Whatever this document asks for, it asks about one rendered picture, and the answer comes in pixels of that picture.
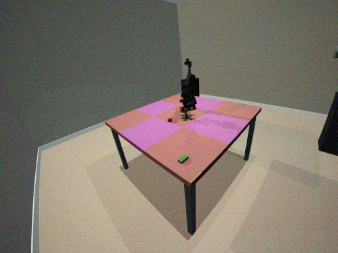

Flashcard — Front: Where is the green rectangular block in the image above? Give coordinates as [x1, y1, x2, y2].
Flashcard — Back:
[178, 154, 189, 164]

